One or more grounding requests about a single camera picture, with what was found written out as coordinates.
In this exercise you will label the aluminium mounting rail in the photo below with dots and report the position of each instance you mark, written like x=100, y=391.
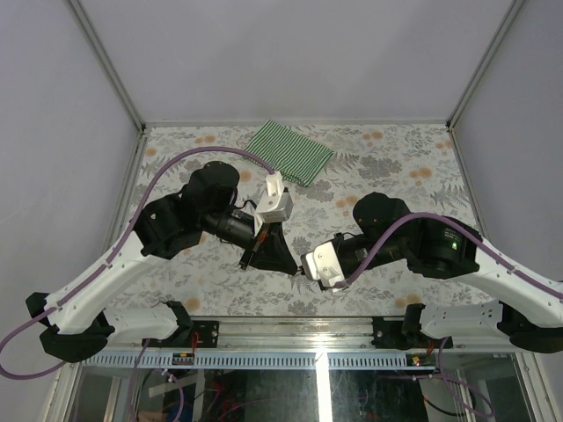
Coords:
x=385, y=333

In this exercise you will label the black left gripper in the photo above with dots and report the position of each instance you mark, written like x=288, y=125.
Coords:
x=274, y=252

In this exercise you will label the green white striped cloth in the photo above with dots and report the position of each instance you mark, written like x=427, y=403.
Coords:
x=298, y=158

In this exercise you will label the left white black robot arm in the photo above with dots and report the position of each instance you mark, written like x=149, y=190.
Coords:
x=82, y=323

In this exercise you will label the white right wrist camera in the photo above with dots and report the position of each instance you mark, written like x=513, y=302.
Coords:
x=322, y=265

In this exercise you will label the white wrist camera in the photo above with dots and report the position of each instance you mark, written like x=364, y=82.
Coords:
x=322, y=265
x=275, y=204

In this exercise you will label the white slotted cable duct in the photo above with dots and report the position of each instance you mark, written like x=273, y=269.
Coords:
x=234, y=360

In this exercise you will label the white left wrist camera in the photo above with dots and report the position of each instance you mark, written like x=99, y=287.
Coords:
x=275, y=204

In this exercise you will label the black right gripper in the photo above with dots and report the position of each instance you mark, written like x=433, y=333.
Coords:
x=347, y=274

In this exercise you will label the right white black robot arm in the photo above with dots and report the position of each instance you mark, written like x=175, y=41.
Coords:
x=526, y=308

